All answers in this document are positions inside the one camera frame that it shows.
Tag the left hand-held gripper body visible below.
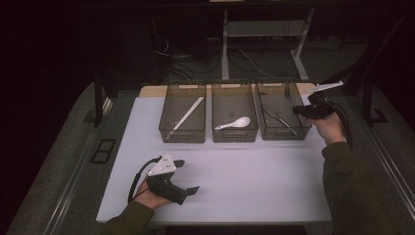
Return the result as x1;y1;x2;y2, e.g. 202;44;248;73
146;153;189;206

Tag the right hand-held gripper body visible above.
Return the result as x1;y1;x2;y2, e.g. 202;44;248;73
305;80;345;120

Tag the steel table knife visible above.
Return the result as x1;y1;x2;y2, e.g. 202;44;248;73
273;114;300;136

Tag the smoky transparent plastic bin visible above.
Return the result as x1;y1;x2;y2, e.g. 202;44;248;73
210;81;259;143
158;82;208;144
254;81;313;141

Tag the white chopstick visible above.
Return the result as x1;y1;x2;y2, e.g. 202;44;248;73
166;96;206;139
165;97;204;141

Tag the white ceramic spoon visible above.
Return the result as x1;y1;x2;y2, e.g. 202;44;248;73
213;116;252;131

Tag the person's left hand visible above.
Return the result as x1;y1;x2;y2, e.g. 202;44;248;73
134;180;172;211

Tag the person's right hand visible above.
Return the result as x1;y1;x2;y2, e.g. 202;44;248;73
307;112;346;145

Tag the white table cover sheet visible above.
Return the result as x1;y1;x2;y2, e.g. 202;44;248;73
96;93;334;224

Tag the black metal stand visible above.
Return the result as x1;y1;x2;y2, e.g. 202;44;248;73
93;72;114;128
361;76;390;127

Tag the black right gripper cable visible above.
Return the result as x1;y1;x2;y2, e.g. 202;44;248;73
317;96;354;151

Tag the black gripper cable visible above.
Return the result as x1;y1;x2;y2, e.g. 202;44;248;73
127;156;163;204
317;96;354;151

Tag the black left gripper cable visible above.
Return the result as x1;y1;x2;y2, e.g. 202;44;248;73
127;156;163;204

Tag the white floor cable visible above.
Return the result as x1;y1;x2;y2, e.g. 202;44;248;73
234;48;278;79

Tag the black floor cables tangle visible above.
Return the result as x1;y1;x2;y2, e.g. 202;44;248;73
151;16;226;82

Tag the white metal frame stand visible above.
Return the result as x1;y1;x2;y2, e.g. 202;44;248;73
220;8;316;82

